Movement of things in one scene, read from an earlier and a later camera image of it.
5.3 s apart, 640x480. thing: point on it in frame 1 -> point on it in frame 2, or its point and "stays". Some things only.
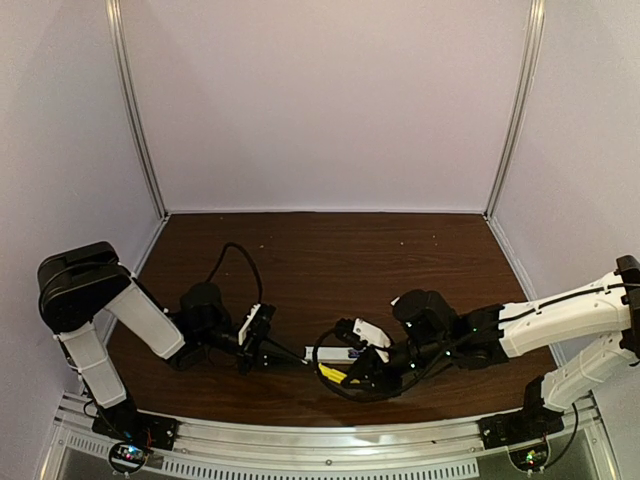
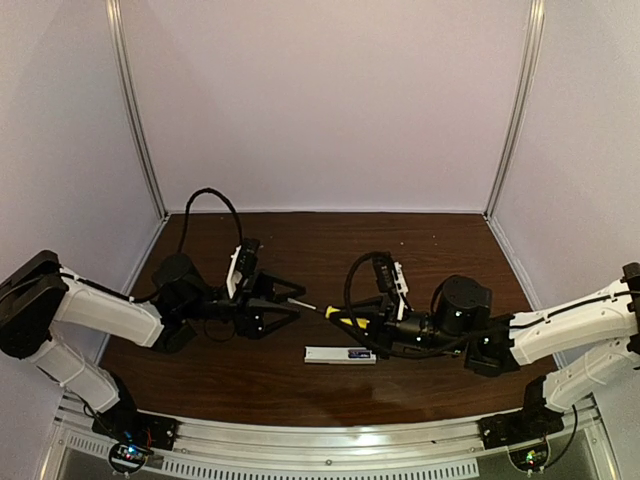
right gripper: [375, 368] -> [382, 325]
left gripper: [258, 347] -> [248, 306]
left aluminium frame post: [118, 21] stays
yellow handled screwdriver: [331, 373] -> [332, 312]
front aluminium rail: [432, 451] stays
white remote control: [338, 355] stays
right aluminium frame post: [525, 88] stays
